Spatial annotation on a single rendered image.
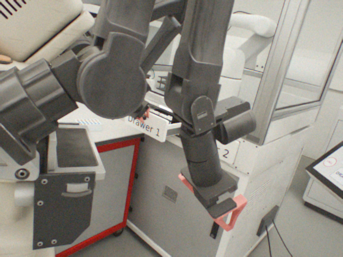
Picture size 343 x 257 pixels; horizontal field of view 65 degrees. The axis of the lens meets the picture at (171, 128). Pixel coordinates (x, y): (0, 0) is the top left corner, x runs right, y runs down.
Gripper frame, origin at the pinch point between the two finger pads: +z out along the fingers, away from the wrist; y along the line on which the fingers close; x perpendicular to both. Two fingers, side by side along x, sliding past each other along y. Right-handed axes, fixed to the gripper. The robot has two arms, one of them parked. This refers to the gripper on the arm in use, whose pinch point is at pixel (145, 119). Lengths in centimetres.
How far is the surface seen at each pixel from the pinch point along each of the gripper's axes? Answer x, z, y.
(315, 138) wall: -25, 279, 197
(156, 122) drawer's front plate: -5.3, 1.7, 2.0
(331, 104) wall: -26, 242, 235
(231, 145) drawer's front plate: -40.6, 10.0, 10.7
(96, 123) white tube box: 25.4, 1.0, -13.8
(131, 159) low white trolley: 14.3, 29.4, -15.2
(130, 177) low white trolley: 14.0, 38.7, -23.2
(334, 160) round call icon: -79, -3, 15
